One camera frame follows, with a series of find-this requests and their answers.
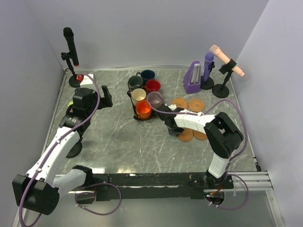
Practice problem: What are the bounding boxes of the blue mug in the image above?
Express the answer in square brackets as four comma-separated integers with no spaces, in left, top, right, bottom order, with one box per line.
[136,70,155,84]

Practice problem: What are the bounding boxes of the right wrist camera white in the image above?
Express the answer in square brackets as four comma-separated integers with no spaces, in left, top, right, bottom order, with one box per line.
[168,104,184,112]

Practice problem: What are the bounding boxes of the lilac mug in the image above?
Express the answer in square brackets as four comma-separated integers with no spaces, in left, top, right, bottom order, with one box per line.
[147,91,163,109]

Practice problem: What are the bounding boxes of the black serving tray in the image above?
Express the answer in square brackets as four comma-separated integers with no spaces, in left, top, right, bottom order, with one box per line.
[130,89,157,121]

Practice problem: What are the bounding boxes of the orange mug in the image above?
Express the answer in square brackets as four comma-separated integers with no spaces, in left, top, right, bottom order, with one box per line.
[135,100,152,120]

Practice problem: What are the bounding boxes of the dark green mug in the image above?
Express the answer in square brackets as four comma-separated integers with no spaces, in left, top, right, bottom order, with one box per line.
[127,76,144,89]

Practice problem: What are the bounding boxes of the woven rattan coaster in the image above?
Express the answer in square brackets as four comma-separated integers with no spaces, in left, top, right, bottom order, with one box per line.
[170,97,189,109]
[188,98,205,112]

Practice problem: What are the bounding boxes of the purple microphone black stand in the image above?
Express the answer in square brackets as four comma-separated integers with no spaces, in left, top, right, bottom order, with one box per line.
[201,62,215,90]

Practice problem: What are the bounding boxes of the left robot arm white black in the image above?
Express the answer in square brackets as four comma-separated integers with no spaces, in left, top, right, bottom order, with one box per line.
[12,85,113,215]

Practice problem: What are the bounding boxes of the black round stand base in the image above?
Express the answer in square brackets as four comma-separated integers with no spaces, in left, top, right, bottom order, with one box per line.
[66,140,82,158]

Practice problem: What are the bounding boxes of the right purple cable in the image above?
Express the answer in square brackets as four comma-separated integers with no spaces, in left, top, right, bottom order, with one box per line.
[146,91,250,211]

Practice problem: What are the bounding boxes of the cream mug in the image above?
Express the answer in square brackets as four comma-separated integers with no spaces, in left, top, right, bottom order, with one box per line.
[127,88,147,106]

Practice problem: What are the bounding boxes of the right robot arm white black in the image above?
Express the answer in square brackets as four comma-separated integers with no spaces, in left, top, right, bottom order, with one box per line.
[155,105,244,188]

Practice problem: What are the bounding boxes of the light wood coaster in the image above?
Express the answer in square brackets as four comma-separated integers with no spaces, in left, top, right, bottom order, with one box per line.
[177,128,194,142]
[193,130,207,140]

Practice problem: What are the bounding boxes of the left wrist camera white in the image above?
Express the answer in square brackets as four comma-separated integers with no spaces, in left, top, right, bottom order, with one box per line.
[76,74,95,87]

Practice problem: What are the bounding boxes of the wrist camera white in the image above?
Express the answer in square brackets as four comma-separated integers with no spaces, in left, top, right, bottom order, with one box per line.
[76,74,95,87]
[168,104,184,112]

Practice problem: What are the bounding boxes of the left black microphone stand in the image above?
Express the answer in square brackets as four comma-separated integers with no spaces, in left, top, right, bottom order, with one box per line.
[61,52,80,88]

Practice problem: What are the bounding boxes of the red mug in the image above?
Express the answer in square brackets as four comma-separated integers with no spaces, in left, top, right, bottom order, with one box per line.
[145,79,161,92]

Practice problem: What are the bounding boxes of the purple metronome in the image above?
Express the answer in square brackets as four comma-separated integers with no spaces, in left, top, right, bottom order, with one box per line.
[183,61,201,94]

